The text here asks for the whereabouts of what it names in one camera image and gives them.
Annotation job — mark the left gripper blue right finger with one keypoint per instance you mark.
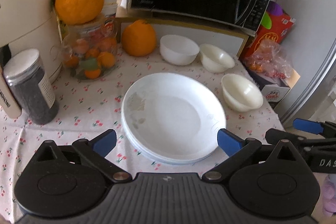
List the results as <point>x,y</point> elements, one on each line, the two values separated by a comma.
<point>240,153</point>

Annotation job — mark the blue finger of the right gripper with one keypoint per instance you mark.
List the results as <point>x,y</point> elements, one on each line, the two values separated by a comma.
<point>308,126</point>

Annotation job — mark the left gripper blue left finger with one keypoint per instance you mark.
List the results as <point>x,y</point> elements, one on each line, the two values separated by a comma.
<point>93,152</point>

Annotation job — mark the blue patterned plate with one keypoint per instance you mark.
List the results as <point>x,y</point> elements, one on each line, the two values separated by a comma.
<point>177,143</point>

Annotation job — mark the plain white plate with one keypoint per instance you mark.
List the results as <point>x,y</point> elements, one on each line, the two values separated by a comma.
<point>171,96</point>

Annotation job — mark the right hand purple glove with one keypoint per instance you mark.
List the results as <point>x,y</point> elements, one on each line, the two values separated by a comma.
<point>328,195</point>

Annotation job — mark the cherry print tablecloth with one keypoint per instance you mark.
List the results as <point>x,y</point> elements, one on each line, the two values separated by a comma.
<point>86,110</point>

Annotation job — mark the cream bowl near right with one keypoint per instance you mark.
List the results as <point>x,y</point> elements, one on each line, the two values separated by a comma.
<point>241,94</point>

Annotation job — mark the cream bowl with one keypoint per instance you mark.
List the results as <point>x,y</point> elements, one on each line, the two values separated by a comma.
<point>214,59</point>
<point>241,94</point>

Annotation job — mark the white printed box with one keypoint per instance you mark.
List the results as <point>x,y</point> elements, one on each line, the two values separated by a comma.
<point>274,89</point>

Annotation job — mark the silver refrigerator door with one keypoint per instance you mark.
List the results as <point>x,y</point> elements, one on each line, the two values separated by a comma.
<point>311,87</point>

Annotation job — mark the plastic bag of snacks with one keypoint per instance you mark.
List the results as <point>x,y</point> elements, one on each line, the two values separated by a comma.
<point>270,59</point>

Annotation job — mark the cream bowl middle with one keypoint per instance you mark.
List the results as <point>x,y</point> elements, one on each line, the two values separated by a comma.
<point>214,59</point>

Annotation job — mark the glass jar of small oranges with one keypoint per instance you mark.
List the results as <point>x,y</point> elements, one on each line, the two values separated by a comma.
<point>89,50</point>

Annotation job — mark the dark filled plastic jar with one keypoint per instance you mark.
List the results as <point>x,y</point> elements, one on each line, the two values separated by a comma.
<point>26,77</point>

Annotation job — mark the white bowl far left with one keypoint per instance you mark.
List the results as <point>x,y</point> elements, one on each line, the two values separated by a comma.
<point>178,50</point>

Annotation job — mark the orange on table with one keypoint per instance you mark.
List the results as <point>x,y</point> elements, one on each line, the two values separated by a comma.
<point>139,39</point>

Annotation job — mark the red cardboard box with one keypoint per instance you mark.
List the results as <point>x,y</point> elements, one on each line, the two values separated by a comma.
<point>275,25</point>

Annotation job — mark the white air fryer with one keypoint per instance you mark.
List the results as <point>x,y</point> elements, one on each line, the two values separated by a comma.
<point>28,24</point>

